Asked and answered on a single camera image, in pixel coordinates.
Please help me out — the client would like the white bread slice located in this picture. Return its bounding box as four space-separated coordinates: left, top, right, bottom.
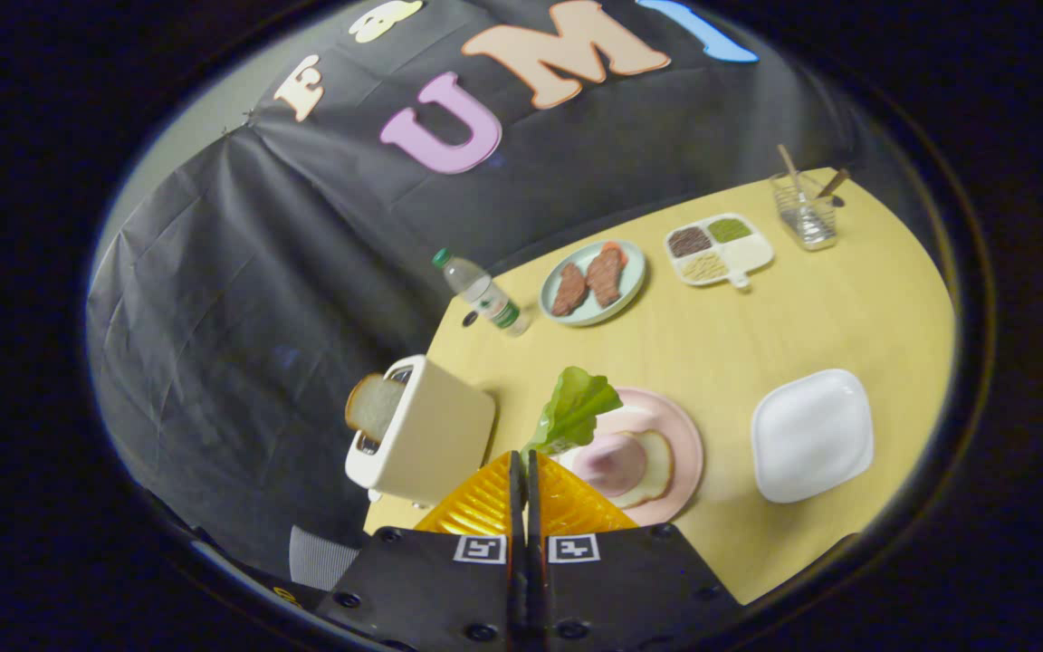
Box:
608 429 675 510

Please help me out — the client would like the clear glass cup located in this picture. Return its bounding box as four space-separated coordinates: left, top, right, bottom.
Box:
770 170 841 252

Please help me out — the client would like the brown meat piece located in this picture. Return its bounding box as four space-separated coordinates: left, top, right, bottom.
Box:
585 243 628 309
550 263 588 318

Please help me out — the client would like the grey mesh chair back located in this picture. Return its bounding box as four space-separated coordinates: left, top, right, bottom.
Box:
289 525 361 591

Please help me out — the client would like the pink ham slice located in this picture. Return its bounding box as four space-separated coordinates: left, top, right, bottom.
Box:
573 433 649 497

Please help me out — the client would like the clear plastic water bottle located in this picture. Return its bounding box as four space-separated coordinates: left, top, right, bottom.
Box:
432 248 531 338

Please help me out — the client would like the white toaster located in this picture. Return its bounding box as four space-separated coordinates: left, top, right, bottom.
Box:
345 355 497 506

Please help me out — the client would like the white square plate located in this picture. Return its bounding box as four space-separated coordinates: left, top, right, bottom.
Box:
751 368 876 504

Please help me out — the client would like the black backdrop cloth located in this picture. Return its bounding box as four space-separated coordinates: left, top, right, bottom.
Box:
87 0 857 580

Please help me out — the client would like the white divided seasoning tray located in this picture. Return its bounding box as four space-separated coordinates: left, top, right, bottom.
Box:
664 212 775 291

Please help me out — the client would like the light blue round plate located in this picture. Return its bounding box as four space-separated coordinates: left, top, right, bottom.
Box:
540 239 647 328

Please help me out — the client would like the toasted bread slice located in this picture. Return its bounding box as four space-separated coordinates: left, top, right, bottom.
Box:
345 373 407 445

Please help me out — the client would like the pink round plate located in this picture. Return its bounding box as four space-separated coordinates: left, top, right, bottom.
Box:
567 388 705 528

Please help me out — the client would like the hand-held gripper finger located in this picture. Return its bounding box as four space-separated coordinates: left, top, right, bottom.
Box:
526 450 744 652
315 450 527 652

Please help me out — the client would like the green lettuce leaf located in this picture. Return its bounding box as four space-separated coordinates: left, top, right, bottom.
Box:
521 366 624 458

